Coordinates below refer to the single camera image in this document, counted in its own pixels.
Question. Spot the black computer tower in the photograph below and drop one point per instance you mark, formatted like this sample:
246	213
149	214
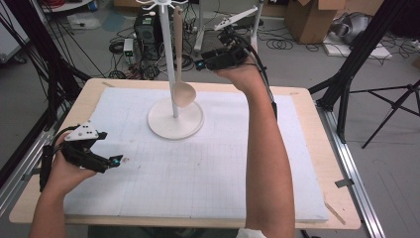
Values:
145	36

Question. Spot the white board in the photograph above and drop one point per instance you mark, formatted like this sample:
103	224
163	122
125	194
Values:
379	53

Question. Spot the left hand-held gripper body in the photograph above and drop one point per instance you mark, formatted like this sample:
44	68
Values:
81	153

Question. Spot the aluminium rail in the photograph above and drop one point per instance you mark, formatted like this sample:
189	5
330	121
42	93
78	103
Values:
20	178
363	205

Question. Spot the white hook rack stand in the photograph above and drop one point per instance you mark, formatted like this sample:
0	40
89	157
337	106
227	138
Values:
175	124

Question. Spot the beige spoon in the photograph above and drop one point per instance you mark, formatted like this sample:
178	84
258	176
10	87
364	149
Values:
183	94

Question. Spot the thin wooden stick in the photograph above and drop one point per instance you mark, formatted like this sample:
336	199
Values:
335	214

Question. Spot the white grid mat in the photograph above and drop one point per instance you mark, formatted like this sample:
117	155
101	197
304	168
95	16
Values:
181	172

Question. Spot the cardboard box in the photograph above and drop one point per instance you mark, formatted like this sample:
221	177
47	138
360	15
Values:
307	23

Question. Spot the black tripod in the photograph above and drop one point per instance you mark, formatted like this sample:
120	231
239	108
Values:
394	105

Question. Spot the white stand leg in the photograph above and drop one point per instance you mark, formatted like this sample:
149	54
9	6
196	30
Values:
254	36
199	39

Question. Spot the person's white sleeve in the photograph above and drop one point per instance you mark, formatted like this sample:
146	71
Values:
249	234

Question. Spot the round white table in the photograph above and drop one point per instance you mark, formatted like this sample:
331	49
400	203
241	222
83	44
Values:
66	8

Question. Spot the grey power adapter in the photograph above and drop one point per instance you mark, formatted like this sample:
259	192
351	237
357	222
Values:
128	46

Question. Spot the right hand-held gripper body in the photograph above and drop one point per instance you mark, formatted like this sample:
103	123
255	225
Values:
228	58

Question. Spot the metal bracket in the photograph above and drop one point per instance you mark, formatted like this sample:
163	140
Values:
31	173
343	182

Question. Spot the black frame strut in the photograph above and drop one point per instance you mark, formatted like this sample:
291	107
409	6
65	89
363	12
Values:
356	56
43	49

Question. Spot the person's left hand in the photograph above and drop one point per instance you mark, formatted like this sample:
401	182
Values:
64	180

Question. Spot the grey bag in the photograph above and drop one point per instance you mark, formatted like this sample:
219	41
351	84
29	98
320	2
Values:
353	28

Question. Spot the white panel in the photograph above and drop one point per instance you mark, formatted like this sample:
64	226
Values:
10	36

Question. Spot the person's right hand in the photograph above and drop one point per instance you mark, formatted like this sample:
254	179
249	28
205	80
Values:
242	77

